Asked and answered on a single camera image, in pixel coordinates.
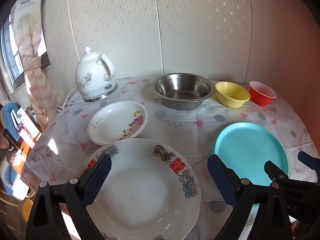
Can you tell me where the white ceramic electric kettle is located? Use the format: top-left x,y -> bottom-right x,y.
76,46 -> 118,103

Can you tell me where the patterned plastic tablecloth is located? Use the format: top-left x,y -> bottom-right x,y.
25,76 -> 318,240

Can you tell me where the red plastic bowl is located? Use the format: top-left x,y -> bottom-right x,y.
249,81 -> 277,107

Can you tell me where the stainless steel bowl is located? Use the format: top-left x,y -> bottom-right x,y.
151,73 -> 215,110

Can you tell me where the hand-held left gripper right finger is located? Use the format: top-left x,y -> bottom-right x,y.
207,154 -> 293,240

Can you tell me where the blue chair back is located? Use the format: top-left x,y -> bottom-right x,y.
0,102 -> 22,140

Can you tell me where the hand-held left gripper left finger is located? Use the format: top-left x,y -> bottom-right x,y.
26,152 -> 112,240

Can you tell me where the wooden desk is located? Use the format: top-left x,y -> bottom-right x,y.
15,130 -> 42,160

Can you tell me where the wooden stool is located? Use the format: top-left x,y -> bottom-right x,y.
22,199 -> 34,223

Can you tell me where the small white floral plate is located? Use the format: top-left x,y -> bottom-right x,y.
87,100 -> 148,145

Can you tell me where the white cardboard box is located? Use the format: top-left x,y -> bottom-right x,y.
17,107 -> 42,140

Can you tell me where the teal plastic plate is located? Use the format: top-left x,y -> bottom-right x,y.
213,122 -> 289,213

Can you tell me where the white power cord with plug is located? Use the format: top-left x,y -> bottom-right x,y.
58,87 -> 87,117

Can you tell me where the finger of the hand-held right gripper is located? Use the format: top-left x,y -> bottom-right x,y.
297,151 -> 320,178
264,160 -> 288,184

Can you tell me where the pink patterned curtain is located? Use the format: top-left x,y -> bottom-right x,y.
10,0 -> 54,128

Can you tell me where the yellow plastic bowl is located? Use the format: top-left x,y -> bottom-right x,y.
215,81 -> 250,108

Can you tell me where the window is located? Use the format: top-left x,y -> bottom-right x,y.
0,12 -> 53,93

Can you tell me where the purple box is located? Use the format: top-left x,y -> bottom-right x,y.
16,125 -> 32,140

